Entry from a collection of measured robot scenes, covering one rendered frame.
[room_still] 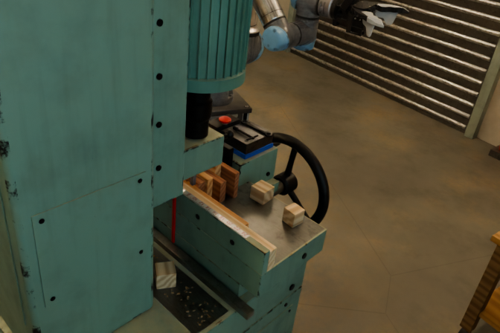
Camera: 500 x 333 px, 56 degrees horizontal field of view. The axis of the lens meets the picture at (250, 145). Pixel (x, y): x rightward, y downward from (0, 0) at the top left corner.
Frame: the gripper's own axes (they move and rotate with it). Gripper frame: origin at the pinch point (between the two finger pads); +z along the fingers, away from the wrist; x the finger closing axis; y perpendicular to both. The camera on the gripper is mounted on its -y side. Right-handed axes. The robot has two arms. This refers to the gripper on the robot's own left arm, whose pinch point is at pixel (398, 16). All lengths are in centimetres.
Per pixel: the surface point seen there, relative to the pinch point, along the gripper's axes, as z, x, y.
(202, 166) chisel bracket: -3, 73, 12
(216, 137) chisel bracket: -3, 69, 7
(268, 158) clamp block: -4, 51, 23
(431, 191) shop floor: -6, -113, 140
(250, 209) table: 4, 66, 25
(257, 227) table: 9, 70, 24
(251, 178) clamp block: -4, 57, 26
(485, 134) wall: -6, -212, 149
